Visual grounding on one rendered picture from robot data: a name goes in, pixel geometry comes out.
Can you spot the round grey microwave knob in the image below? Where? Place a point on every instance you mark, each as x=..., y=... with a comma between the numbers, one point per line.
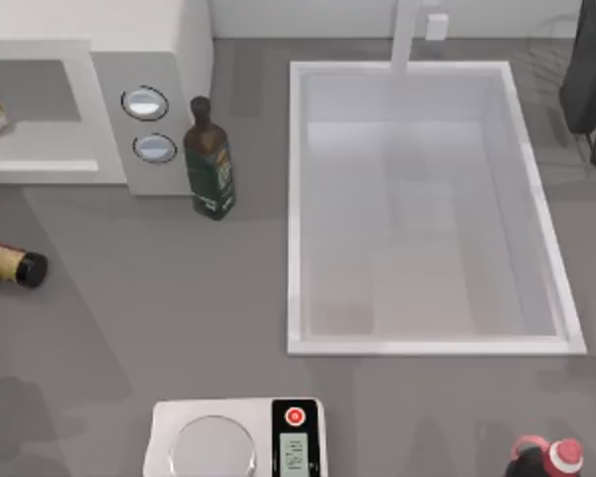
x=145, y=103
x=154, y=147

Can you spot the yellow bottle with black cap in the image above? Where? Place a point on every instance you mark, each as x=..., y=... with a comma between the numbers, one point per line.
x=10, y=261

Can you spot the tall white tap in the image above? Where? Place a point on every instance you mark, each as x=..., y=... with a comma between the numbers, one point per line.
x=404, y=35

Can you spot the dark bottle with pink cap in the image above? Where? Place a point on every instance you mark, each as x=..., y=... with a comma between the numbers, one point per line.
x=546, y=459

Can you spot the white sink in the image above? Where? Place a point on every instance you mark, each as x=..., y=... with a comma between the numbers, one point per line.
x=427, y=223

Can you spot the pale microwave oven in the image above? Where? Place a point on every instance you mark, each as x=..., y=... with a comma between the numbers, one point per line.
x=109, y=119

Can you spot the white kitchen scale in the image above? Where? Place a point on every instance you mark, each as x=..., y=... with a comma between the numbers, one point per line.
x=238, y=439

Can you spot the dark green bottle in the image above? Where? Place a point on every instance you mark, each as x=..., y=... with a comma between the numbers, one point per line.
x=210, y=169

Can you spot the small white wall socket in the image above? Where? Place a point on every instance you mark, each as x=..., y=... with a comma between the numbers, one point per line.
x=436, y=26

